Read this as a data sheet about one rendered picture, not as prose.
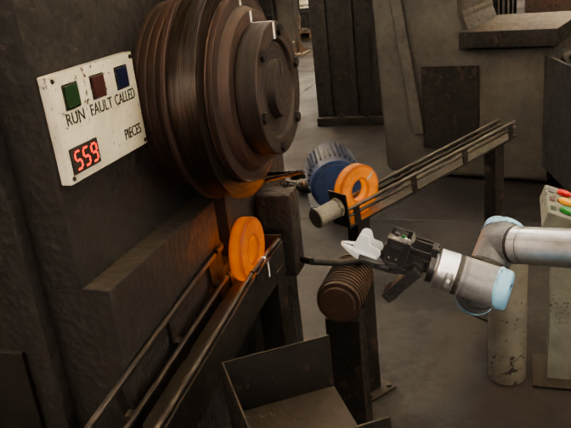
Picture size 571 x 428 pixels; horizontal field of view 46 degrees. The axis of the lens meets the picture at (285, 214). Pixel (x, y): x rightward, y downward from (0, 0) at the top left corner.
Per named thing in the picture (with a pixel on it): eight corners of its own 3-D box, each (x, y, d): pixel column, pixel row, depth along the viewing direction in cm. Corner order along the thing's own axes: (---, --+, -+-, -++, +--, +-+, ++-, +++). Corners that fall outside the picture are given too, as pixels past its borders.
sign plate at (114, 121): (61, 185, 113) (36, 77, 106) (138, 143, 136) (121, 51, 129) (73, 185, 112) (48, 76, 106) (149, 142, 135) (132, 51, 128)
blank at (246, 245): (221, 253, 152) (235, 254, 151) (240, 202, 162) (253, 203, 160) (240, 294, 163) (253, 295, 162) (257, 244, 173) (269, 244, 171)
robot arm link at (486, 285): (501, 316, 150) (511, 308, 140) (445, 298, 152) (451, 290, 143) (512, 277, 152) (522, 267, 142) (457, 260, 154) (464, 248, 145)
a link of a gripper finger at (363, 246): (346, 224, 152) (386, 237, 150) (340, 247, 154) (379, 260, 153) (342, 230, 149) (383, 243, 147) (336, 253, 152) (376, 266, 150)
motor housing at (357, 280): (328, 440, 205) (312, 283, 186) (345, 397, 224) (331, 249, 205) (370, 446, 200) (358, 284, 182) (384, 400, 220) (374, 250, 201)
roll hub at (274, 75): (245, 171, 139) (225, 31, 129) (285, 135, 163) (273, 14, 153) (270, 171, 137) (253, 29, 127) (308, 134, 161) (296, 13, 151)
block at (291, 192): (261, 276, 187) (250, 194, 179) (270, 263, 194) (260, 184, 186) (298, 278, 184) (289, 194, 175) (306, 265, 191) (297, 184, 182)
